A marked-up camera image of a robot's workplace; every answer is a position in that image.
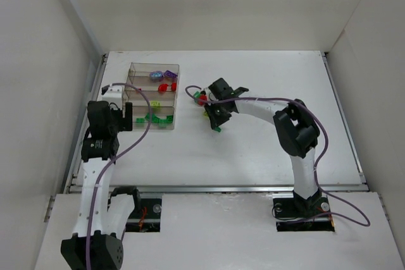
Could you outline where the red arch lego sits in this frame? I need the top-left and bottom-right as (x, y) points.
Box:
(158, 83), (168, 92)

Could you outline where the purple square lego brick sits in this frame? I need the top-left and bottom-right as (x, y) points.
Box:
(163, 70), (178, 82)

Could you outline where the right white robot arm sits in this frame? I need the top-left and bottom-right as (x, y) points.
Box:
(201, 78), (321, 211)

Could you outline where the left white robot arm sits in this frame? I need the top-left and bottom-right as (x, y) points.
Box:
(60, 101), (139, 269)

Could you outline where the large red lego block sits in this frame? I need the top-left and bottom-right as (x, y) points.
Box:
(197, 94), (208, 106)

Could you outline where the green lego left of pile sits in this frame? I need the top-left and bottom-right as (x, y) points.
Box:
(193, 92), (201, 99)

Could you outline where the dark green flat lego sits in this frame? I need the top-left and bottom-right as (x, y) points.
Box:
(145, 114), (159, 123)

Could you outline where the green square lego in tray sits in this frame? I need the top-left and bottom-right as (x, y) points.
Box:
(158, 115), (174, 128)

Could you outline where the clear compartment organizer tray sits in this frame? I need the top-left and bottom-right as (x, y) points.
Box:
(122, 62), (180, 130)

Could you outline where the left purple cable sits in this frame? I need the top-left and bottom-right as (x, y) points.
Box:
(84, 82), (153, 270)

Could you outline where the purple cable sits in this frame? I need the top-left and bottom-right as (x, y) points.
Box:
(84, 82), (153, 270)
(184, 84), (371, 228)

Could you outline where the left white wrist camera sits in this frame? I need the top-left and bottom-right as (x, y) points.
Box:
(101, 85), (123, 108)

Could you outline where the aluminium rail front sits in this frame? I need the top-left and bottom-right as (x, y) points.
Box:
(69, 185), (368, 194)

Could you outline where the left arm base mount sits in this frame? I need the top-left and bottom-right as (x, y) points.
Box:
(125, 198), (162, 233)

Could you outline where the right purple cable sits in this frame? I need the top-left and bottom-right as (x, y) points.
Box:
(184, 84), (371, 228)

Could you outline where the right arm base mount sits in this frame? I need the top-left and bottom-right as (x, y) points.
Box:
(271, 197), (335, 232)

